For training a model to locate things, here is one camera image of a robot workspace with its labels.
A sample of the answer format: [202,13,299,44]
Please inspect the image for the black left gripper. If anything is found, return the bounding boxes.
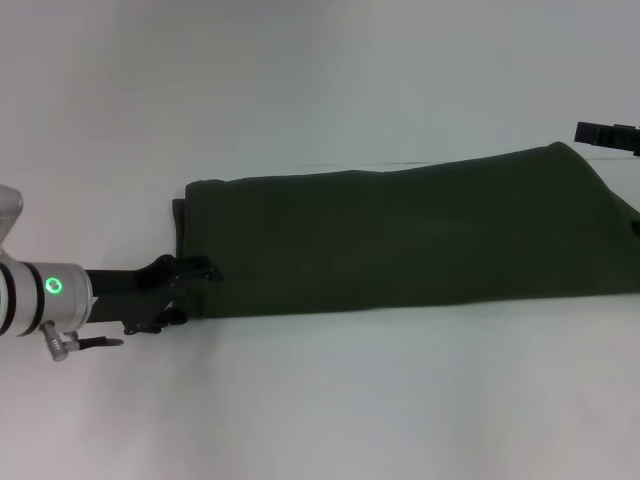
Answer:
[84,254,225,336]

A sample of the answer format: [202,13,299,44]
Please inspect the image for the dark green t-shirt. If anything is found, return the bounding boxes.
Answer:
[169,141,640,321]

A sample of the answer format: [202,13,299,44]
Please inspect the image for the left gripper cable with connectors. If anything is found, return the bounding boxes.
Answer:
[42,322,125,363]

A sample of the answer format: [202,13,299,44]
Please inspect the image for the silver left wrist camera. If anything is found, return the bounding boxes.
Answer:
[0,184,25,251]

